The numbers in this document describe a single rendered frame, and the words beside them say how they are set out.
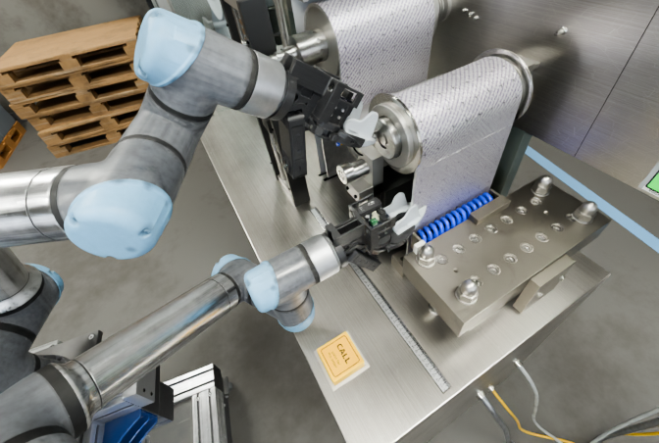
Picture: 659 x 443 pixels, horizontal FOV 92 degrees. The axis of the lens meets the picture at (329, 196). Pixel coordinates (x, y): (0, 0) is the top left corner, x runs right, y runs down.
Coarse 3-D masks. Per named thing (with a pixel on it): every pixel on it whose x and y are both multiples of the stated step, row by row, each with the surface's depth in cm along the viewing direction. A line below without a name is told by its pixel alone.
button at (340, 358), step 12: (348, 336) 64; (324, 348) 63; (336, 348) 63; (348, 348) 63; (324, 360) 62; (336, 360) 62; (348, 360) 61; (360, 360) 61; (336, 372) 60; (348, 372) 60
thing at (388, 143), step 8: (384, 120) 52; (376, 128) 55; (384, 128) 53; (392, 128) 52; (384, 136) 54; (392, 136) 52; (400, 136) 52; (376, 144) 58; (384, 144) 55; (392, 144) 53; (400, 144) 53; (384, 152) 56; (392, 152) 54; (400, 152) 54
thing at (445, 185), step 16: (480, 144) 60; (496, 144) 63; (448, 160) 58; (464, 160) 60; (480, 160) 63; (496, 160) 67; (416, 176) 56; (432, 176) 58; (448, 176) 61; (464, 176) 64; (480, 176) 68; (416, 192) 59; (432, 192) 62; (448, 192) 65; (464, 192) 68; (480, 192) 72; (432, 208) 66; (448, 208) 69
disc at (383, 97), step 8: (376, 96) 55; (384, 96) 52; (392, 96) 51; (376, 104) 56; (392, 104) 51; (400, 104) 49; (400, 112) 50; (408, 112) 49; (408, 120) 49; (416, 128) 49; (416, 136) 49; (416, 144) 50; (416, 152) 51; (384, 160) 62; (416, 160) 52; (392, 168) 60; (400, 168) 58; (408, 168) 55; (416, 168) 53
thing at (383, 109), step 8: (384, 104) 52; (384, 112) 53; (392, 112) 51; (392, 120) 52; (400, 120) 50; (400, 128) 51; (408, 128) 50; (408, 136) 50; (408, 144) 51; (408, 152) 52; (392, 160) 57; (400, 160) 55; (408, 160) 53
